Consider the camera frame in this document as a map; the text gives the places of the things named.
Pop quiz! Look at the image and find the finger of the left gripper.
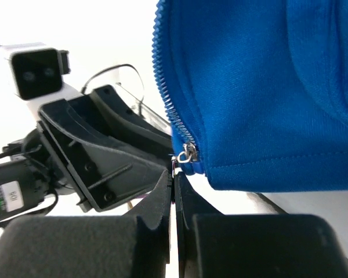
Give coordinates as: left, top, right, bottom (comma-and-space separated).
82, 85, 173, 153

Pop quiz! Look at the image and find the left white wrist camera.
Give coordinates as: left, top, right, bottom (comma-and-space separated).
0, 42, 81, 121

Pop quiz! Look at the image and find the blue zip-up jacket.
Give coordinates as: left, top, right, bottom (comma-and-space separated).
153, 1, 348, 192

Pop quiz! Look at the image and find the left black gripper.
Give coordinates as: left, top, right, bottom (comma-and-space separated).
0, 98, 170, 229

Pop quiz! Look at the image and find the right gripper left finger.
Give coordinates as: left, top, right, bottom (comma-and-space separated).
0, 171, 172, 277

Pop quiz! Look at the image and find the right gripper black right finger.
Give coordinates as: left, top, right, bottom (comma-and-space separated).
173, 173, 348, 277

